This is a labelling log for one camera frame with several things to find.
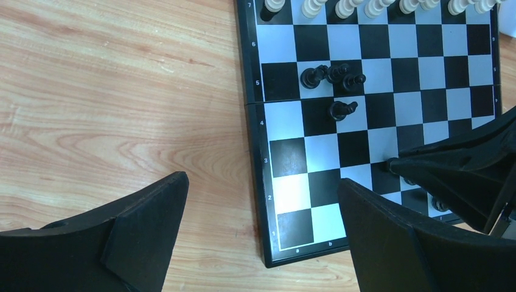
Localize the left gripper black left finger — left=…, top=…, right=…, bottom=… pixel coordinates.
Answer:
left=1, top=172, right=189, bottom=291

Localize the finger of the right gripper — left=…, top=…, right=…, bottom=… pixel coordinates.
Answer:
left=387, top=108, right=515, bottom=234

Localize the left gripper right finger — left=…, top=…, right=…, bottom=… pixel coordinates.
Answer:
left=338, top=178, right=515, bottom=291

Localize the black white chessboard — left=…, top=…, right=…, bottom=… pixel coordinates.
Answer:
left=235, top=1, right=501, bottom=268

